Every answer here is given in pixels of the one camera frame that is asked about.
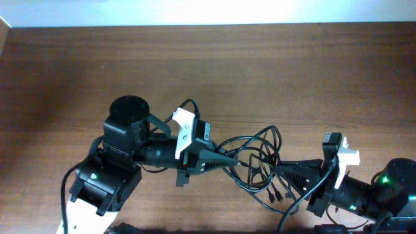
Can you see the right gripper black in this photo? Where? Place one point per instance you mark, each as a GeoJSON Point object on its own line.
{"type": "Point", "coordinates": [324, 187]}

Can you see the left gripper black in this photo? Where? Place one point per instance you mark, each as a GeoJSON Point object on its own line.
{"type": "Point", "coordinates": [187, 161]}

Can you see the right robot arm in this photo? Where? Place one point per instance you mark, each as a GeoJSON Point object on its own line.
{"type": "Point", "coordinates": [388, 201]}

